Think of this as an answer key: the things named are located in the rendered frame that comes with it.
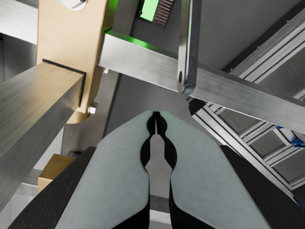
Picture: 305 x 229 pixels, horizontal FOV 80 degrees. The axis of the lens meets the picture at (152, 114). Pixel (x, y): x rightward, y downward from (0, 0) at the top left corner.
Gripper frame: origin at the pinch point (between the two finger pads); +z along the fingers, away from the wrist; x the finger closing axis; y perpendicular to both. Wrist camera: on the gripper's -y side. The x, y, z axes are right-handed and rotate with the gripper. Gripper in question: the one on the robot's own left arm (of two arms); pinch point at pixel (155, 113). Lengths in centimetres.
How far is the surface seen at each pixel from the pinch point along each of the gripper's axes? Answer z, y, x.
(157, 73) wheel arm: 6.9, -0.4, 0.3
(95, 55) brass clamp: 5.9, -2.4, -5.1
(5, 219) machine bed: 25, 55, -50
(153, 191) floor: 90, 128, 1
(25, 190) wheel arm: 8.5, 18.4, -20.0
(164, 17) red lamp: 20.0, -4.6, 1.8
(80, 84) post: 5.0, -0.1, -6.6
